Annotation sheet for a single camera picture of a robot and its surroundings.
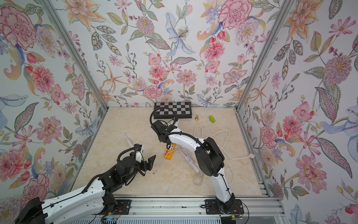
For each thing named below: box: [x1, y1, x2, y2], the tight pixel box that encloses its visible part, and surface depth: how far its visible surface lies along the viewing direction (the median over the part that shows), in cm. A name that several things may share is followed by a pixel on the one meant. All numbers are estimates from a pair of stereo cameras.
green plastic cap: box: [208, 115, 216, 123], surface depth 116 cm
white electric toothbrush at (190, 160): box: [179, 147, 200, 174], surface depth 90 cm
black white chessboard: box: [153, 101, 193, 119], surface depth 120 cm
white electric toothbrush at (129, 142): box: [123, 132, 135, 148], surface depth 100 cm
